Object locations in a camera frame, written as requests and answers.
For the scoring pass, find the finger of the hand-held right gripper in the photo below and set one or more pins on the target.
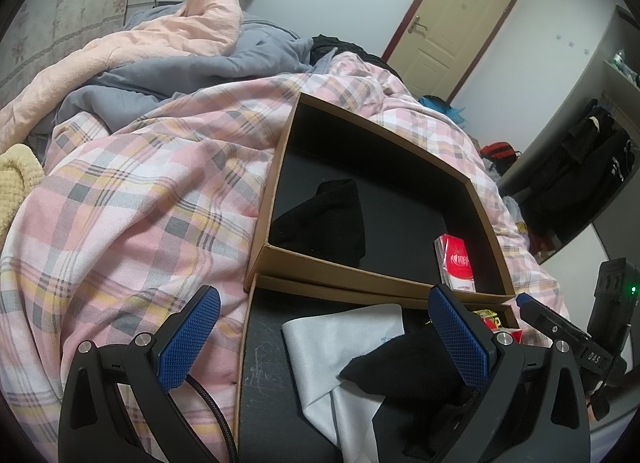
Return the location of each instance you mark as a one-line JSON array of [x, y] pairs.
[[545, 318]]

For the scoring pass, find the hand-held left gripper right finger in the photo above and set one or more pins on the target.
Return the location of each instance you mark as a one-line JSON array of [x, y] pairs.
[[460, 338]]

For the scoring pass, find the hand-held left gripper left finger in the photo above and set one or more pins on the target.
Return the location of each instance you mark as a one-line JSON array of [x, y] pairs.
[[187, 338]]

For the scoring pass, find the black yellow wipes packet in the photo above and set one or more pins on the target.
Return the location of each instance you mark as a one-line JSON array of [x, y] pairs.
[[487, 318]]

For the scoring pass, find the red tissue packet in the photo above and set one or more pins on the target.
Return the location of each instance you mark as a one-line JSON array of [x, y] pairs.
[[516, 336], [457, 263]]

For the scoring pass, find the black sock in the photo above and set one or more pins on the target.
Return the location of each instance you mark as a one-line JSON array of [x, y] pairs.
[[410, 368], [325, 223]]

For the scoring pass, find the shallow brown cardboard box lid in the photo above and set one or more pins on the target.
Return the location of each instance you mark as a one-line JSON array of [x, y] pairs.
[[265, 368]]

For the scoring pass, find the grey microfibre cloth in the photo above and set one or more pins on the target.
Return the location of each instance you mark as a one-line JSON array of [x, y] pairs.
[[320, 353]]

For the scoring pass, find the deep brown cardboard box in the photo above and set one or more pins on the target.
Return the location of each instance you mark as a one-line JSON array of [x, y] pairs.
[[390, 193]]

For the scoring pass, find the person's right hand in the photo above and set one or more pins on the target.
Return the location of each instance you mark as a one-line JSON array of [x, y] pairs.
[[600, 400]]

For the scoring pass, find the white plastic bag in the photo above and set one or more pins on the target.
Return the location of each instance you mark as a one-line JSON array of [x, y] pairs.
[[515, 215]]

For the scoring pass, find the pink plaid quilt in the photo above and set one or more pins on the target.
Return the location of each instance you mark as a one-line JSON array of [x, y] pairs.
[[125, 218]]

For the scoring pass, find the black hanging jackets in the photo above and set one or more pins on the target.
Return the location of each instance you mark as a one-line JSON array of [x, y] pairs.
[[575, 173]]

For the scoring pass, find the red backpack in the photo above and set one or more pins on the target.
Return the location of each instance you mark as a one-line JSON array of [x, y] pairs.
[[500, 155]]

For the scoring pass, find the grey wardrobe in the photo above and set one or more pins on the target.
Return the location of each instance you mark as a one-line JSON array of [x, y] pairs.
[[575, 93]]

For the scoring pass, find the yellow knit blanket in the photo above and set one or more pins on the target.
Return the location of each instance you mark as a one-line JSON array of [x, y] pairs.
[[17, 183]]

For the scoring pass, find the blue plastic bag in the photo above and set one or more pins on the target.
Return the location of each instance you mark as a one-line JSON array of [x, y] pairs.
[[440, 105]]

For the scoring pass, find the grey blanket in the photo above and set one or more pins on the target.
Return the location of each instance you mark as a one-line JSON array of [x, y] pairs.
[[175, 73]]

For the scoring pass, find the peach fleece blanket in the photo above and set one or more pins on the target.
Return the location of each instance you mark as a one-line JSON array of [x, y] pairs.
[[190, 28]]

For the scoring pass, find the black clothes pile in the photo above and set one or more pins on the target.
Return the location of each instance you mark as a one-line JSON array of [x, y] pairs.
[[330, 45]]

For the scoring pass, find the floral curtain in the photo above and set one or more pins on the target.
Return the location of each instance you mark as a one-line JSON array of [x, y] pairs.
[[70, 8]]

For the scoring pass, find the cream door with red frame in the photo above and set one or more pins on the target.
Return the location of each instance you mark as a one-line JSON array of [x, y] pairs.
[[450, 28]]

